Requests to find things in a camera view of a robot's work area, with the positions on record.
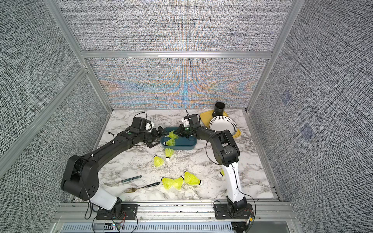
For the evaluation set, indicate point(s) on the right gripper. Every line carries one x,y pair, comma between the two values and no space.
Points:
180,130

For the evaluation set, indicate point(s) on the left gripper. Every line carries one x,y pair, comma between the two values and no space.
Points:
156,136

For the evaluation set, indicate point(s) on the teal storage box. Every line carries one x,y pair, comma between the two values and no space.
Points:
181,143

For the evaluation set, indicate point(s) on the yellow shuttlecock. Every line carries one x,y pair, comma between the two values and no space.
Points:
167,182
178,183
171,142
191,179
172,135
169,153
158,161

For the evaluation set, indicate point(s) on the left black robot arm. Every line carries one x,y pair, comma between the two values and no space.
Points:
81,173

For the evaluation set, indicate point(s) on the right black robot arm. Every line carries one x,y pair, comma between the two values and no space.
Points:
226,153

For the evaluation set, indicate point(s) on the yellow tray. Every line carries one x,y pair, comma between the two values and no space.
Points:
206,117

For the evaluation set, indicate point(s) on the white patterned bowl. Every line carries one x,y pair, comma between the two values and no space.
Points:
221,123

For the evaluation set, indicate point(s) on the black cup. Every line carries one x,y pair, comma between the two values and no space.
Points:
219,108

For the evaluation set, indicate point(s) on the teal pen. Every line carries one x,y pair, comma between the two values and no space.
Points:
131,179

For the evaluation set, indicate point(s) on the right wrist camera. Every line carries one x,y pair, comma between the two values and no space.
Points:
192,121

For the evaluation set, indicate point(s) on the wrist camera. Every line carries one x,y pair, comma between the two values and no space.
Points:
140,125
192,121

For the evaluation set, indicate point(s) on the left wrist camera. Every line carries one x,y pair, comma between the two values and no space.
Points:
140,125

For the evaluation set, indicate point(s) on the black handled fork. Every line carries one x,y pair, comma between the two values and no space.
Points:
133,189

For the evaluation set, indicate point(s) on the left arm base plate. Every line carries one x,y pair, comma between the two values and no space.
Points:
119,212

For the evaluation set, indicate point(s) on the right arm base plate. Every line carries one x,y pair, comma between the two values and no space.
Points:
225,211

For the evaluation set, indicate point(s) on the aluminium front rail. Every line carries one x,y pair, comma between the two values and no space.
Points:
178,211

